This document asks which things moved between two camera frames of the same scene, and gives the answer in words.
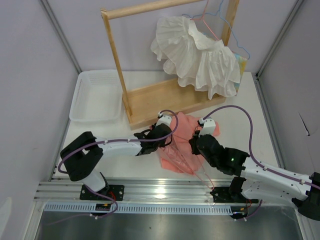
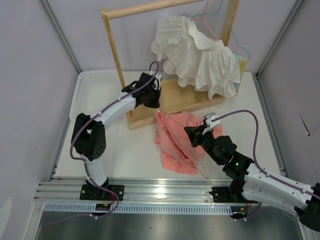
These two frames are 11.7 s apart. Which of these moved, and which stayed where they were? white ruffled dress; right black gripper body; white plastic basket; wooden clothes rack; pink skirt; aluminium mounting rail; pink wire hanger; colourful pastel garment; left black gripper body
Moved: pink wire hanger; left black gripper body; right black gripper body
Stayed: white plastic basket; pink skirt; white ruffled dress; colourful pastel garment; aluminium mounting rail; wooden clothes rack
